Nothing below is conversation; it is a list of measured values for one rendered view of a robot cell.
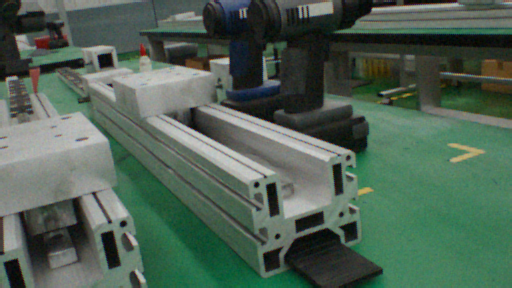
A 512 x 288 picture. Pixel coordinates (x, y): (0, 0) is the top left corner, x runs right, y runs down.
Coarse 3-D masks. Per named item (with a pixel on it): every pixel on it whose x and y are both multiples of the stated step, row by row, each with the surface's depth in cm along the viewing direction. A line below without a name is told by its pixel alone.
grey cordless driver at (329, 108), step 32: (256, 0) 63; (288, 0) 63; (320, 0) 64; (352, 0) 66; (256, 32) 64; (288, 32) 63; (320, 32) 66; (288, 64) 66; (320, 64) 67; (288, 96) 67; (320, 96) 68; (288, 128) 67; (320, 128) 67; (352, 128) 69
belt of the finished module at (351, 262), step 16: (304, 240) 46; (320, 240) 46; (336, 240) 45; (288, 256) 44; (304, 256) 43; (320, 256) 43; (336, 256) 42; (352, 256) 42; (304, 272) 41; (320, 272) 40; (336, 272) 40; (352, 272) 40; (368, 272) 40
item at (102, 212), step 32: (32, 96) 103; (0, 128) 75; (96, 192) 42; (0, 224) 38; (96, 224) 36; (128, 224) 37; (0, 256) 33; (32, 256) 42; (64, 256) 39; (96, 256) 39; (128, 256) 37
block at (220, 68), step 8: (216, 64) 109; (224, 64) 105; (264, 64) 108; (216, 72) 110; (224, 72) 105; (264, 72) 108; (216, 80) 112; (224, 80) 106; (264, 80) 108; (216, 88) 109; (224, 88) 107; (224, 96) 109
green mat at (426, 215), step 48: (0, 96) 177; (48, 96) 162; (336, 96) 107; (384, 144) 72; (432, 144) 70; (480, 144) 67; (144, 192) 66; (384, 192) 56; (432, 192) 55; (480, 192) 53; (144, 240) 52; (192, 240) 51; (384, 240) 46; (432, 240) 45; (480, 240) 44
